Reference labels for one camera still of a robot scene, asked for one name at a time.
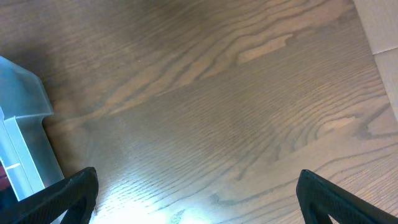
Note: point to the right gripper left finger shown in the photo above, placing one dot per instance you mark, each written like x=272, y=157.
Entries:
x=74, y=198

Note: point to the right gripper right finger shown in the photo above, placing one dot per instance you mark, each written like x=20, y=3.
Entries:
x=321, y=201

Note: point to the red navy plaid shirt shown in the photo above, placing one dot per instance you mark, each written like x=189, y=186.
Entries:
x=4, y=181

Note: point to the clear plastic storage bin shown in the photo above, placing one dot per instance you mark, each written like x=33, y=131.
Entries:
x=26, y=154

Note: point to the brown cardboard box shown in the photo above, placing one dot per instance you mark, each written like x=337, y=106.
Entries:
x=379, y=20

